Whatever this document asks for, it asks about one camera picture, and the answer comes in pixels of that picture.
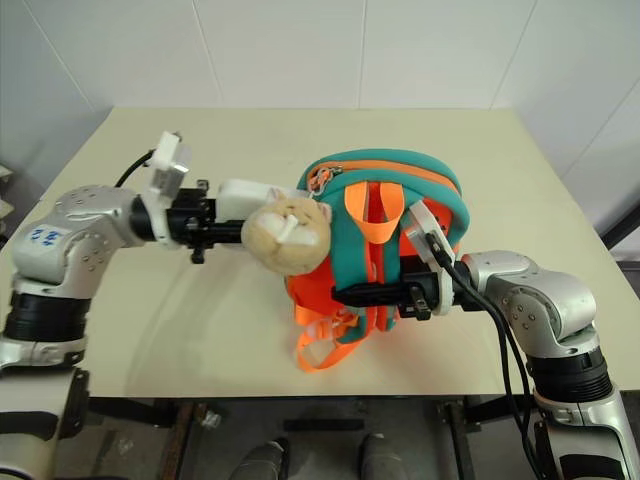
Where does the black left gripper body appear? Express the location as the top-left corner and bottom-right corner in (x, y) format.
(167, 179), (219, 266)

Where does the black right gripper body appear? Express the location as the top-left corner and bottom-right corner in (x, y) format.
(397, 269), (442, 322)

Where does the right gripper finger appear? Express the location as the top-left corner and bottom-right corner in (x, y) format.
(330, 287), (409, 308)
(349, 281), (417, 296)

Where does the orange and teal backpack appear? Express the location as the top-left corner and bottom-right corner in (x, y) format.
(284, 148), (472, 374)

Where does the beige plush cat toy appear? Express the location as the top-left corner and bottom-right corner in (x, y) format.
(241, 187), (335, 275)

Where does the black flat floor bar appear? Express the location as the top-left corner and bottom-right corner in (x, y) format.
(283, 418), (366, 433)

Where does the dark rounded shape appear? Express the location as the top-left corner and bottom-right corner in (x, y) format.
(359, 432), (402, 480)
(231, 436), (292, 480)

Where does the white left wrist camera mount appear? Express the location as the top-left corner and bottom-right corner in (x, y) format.
(147, 131), (194, 250)

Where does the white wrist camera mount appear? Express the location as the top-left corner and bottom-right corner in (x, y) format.
(147, 131), (194, 250)
(403, 199), (459, 317)

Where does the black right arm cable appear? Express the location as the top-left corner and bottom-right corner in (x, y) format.
(426, 231), (539, 480)

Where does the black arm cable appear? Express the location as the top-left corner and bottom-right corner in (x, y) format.
(114, 149), (157, 190)
(426, 231), (539, 480)

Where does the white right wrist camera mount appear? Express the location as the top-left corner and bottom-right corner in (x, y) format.
(403, 199), (459, 317)

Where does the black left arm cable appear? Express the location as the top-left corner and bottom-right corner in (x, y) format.
(114, 149), (157, 190)

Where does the black table frame bar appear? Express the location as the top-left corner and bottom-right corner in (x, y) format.
(433, 398), (484, 480)

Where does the rusty table frame bar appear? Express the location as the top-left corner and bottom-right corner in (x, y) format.
(167, 399), (209, 480)

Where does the dark metal frame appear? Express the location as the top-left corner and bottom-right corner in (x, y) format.
(598, 192), (640, 262)

